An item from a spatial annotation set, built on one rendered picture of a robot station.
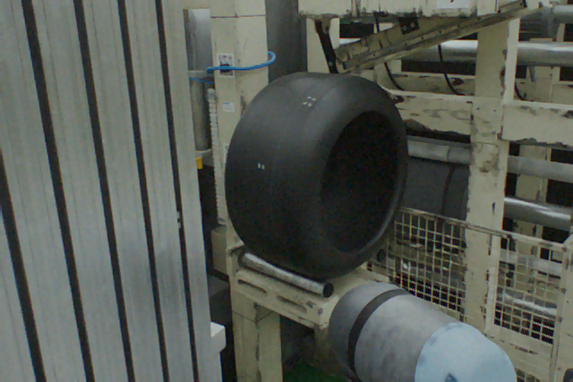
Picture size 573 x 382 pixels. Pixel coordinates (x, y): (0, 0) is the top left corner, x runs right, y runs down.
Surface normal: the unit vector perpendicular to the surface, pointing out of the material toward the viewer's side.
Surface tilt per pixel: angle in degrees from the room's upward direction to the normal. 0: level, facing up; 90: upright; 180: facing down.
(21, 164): 90
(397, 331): 35
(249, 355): 90
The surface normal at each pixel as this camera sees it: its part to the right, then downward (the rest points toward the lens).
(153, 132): 0.85, 0.12
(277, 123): -0.52, -0.45
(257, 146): -0.60, -0.24
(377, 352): -0.78, -0.24
